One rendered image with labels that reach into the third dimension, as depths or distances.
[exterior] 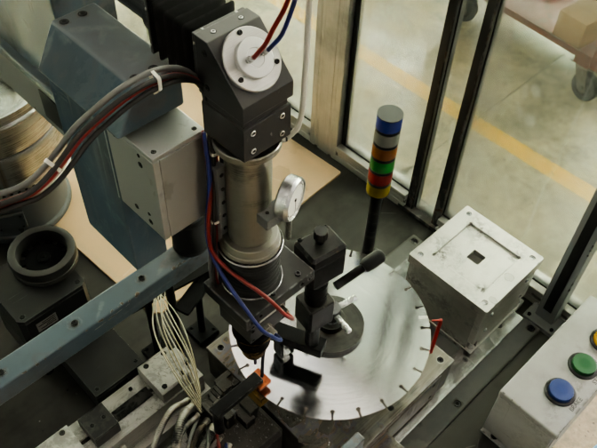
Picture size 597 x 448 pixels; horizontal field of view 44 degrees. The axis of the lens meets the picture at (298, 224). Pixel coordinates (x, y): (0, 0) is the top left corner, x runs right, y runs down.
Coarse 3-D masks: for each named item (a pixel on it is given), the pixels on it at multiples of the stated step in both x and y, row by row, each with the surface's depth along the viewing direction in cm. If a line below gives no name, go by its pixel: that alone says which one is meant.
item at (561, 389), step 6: (552, 384) 120; (558, 384) 120; (564, 384) 120; (570, 384) 120; (552, 390) 119; (558, 390) 119; (564, 390) 119; (570, 390) 119; (552, 396) 119; (558, 396) 118; (564, 396) 118; (570, 396) 118; (564, 402) 118
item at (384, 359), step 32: (352, 256) 130; (352, 288) 125; (384, 288) 126; (288, 320) 121; (384, 320) 121; (416, 320) 122; (352, 352) 117; (384, 352) 118; (416, 352) 118; (288, 384) 113; (320, 384) 114; (352, 384) 114; (384, 384) 114; (320, 416) 110; (352, 416) 110
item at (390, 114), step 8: (384, 112) 124; (392, 112) 124; (400, 112) 124; (376, 120) 125; (384, 120) 122; (392, 120) 122; (400, 120) 123; (376, 128) 125; (384, 128) 124; (392, 128) 123; (400, 128) 125
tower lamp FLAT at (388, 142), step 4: (376, 132) 126; (400, 132) 126; (376, 136) 126; (380, 136) 125; (384, 136) 125; (388, 136) 125; (392, 136) 125; (396, 136) 125; (376, 140) 127; (380, 140) 126; (384, 140) 125; (388, 140) 125; (392, 140) 126; (396, 140) 126; (376, 144) 127; (380, 144) 126; (384, 144) 126; (388, 144) 126; (392, 144) 126; (396, 144) 127; (384, 148) 127; (388, 148) 127
